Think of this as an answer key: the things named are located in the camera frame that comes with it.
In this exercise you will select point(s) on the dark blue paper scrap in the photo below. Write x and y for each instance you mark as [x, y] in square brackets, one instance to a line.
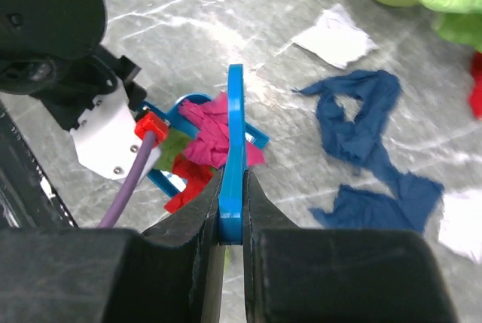
[414, 199]
[357, 141]

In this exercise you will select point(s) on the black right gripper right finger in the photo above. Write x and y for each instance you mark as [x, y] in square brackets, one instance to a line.
[295, 274]

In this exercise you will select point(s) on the green paper scrap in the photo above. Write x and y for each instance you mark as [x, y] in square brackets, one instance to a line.
[174, 144]

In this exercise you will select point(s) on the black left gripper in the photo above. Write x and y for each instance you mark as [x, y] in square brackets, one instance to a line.
[52, 51]

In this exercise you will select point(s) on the blue hand brush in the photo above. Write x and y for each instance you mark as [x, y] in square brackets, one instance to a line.
[230, 199]

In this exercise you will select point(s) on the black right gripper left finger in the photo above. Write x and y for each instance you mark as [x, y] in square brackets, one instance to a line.
[172, 272]

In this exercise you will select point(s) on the small red paper scrap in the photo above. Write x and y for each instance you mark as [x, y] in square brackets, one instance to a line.
[196, 176]

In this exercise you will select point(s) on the pink paper scrap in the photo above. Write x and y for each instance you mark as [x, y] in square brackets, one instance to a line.
[211, 145]

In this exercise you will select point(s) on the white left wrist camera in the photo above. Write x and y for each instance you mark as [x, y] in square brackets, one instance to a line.
[105, 141]

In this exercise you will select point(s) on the blue dustpan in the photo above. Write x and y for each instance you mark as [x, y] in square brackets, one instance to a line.
[194, 138]

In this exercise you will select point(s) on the white paper scrap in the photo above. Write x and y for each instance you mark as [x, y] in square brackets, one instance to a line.
[335, 38]
[460, 225]

